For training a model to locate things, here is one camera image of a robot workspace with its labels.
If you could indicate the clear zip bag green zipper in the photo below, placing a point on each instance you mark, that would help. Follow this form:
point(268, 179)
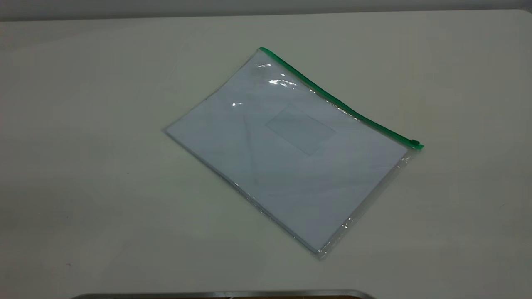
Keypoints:
point(291, 158)

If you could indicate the green zipper slider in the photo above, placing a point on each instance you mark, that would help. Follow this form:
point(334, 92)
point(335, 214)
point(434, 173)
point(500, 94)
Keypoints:
point(414, 143)

